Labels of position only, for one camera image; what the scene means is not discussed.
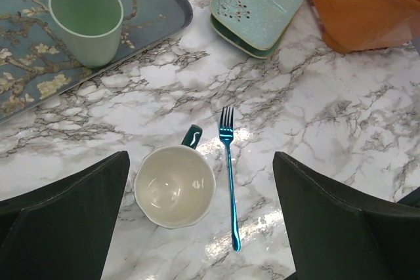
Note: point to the lower teal rectangular dish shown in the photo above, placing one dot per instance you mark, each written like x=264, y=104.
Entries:
x=233, y=39

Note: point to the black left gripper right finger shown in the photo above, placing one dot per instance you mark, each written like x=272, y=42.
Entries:
x=338, y=232

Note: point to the green plastic cup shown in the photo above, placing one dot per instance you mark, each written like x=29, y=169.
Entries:
x=91, y=29

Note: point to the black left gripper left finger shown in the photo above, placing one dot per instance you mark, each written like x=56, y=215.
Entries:
x=63, y=230

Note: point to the upper teal rectangular dish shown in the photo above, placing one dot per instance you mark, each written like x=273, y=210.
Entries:
x=258, y=23

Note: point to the floral teal serving tray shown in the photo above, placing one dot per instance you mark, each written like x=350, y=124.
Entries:
x=36, y=65

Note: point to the grey mug white inside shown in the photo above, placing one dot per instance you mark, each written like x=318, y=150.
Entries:
x=174, y=186

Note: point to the blue metal fork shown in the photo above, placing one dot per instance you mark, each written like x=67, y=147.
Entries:
x=226, y=136

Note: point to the teal rectangular dish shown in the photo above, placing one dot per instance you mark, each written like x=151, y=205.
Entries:
x=233, y=39
x=258, y=23

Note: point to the orange plastic bin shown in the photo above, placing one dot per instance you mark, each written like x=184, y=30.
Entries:
x=356, y=25

